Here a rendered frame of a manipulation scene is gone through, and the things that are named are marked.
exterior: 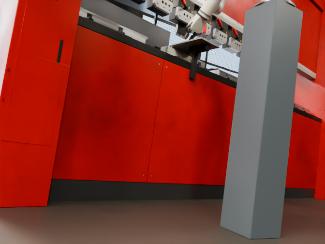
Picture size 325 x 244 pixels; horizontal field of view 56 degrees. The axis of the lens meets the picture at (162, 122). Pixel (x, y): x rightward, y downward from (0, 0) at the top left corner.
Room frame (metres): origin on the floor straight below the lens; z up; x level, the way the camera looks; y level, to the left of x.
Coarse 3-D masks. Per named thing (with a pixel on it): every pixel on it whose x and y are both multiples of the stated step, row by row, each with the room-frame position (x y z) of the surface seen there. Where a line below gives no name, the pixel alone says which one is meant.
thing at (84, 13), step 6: (84, 12) 1.54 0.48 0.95; (90, 12) 1.57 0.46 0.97; (96, 18) 1.59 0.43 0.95; (102, 18) 1.61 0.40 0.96; (102, 24) 1.62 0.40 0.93; (108, 24) 1.64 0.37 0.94; (114, 24) 1.67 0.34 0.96; (120, 30) 1.72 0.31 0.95; (126, 30) 1.72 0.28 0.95; (132, 30) 1.75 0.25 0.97; (132, 36) 1.75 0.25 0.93; (138, 36) 1.78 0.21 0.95; (144, 36) 1.81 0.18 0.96; (144, 42) 1.81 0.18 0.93
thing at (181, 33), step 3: (177, 24) 2.01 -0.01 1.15; (180, 24) 2.02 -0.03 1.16; (183, 24) 2.04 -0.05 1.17; (177, 27) 2.01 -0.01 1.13; (180, 27) 2.03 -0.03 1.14; (183, 27) 2.04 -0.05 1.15; (177, 30) 2.01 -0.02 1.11; (180, 30) 2.03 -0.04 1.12; (183, 30) 2.05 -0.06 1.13; (186, 30) 2.07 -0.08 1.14; (177, 33) 2.03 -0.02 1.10; (180, 33) 2.03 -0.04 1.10; (183, 33) 2.05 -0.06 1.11; (180, 36) 2.05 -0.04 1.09; (183, 36) 2.06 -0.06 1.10
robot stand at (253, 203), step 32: (256, 32) 1.31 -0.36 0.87; (288, 32) 1.27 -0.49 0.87; (256, 64) 1.29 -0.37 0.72; (288, 64) 1.28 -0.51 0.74; (256, 96) 1.27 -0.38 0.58; (288, 96) 1.29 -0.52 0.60; (256, 128) 1.25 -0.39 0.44; (288, 128) 1.31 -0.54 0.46; (256, 160) 1.24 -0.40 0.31; (224, 192) 1.38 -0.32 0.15; (256, 192) 1.23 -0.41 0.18; (224, 224) 1.36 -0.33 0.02; (256, 224) 1.24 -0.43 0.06
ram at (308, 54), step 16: (192, 0) 2.04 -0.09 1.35; (240, 0) 2.40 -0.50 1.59; (256, 0) 2.55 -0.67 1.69; (304, 0) 3.13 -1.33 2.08; (240, 16) 2.41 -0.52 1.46; (304, 16) 3.16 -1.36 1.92; (320, 16) 3.42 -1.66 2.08; (304, 32) 3.18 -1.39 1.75; (304, 48) 3.21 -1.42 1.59; (304, 64) 3.23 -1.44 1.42
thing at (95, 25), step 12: (84, 24) 1.42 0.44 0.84; (96, 24) 1.47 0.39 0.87; (108, 36) 1.52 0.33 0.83; (120, 36) 1.56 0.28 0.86; (144, 48) 1.67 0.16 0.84; (156, 48) 1.73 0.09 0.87; (168, 60) 1.80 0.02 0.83; (180, 60) 1.86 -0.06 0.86; (204, 72) 2.02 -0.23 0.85; (228, 84) 2.20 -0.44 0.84
